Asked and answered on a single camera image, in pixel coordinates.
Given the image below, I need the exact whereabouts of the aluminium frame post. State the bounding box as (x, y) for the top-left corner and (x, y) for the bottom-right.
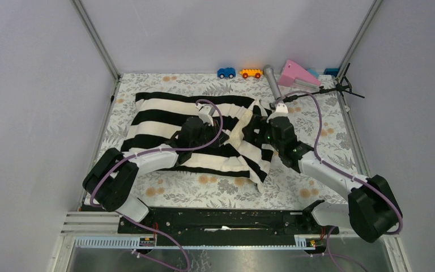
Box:
(70, 0), (120, 81)
(338, 0), (383, 78)

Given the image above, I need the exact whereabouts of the grey microphone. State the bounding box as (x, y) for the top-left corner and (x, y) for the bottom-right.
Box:
(263, 65), (282, 105)

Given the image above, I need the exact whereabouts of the yellow white pillow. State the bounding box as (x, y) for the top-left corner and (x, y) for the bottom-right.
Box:
(228, 109), (253, 149)

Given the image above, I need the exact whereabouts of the orange yellow toy car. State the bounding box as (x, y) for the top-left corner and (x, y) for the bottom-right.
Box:
(240, 69), (263, 79)

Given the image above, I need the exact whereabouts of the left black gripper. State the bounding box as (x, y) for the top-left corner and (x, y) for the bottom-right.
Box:
(190, 119), (229, 151)

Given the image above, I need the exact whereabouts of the pink triangular block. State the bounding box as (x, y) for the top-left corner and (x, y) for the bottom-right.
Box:
(278, 59), (321, 87)

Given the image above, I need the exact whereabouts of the right aluminium frame post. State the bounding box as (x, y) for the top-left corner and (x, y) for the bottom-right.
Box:
(338, 0), (383, 78)

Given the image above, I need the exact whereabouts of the floral patterned table mat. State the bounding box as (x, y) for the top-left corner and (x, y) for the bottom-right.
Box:
(99, 74), (357, 210)

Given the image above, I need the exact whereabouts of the black mini tripod stand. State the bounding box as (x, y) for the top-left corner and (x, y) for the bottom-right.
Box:
(275, 63), (365, 104)

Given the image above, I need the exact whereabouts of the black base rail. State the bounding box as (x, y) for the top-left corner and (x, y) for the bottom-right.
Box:
(118, 206), (340, 248)

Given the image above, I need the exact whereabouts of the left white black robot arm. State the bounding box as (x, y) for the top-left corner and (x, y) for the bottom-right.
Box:
(83, 117), (223, 233)

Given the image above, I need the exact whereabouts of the left aluminium frame post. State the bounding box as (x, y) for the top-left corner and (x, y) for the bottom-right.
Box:
(70, 0), (120, 81)

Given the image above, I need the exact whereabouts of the light blue block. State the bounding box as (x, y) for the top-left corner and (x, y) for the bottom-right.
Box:
(307, 68), (319, 79)

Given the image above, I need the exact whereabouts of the black white striped pillowcase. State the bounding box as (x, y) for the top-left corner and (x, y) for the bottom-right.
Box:
(121, 92), (274, 193)

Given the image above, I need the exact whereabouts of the blue toy car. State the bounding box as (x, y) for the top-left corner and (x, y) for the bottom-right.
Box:
(217, 67), (236, 79)

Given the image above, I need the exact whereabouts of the dark blue block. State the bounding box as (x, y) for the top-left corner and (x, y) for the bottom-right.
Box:
(323, 68), (340, 77)

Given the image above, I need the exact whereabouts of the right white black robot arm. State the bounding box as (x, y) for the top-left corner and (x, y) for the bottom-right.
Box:
(242, 116), (403, 243)

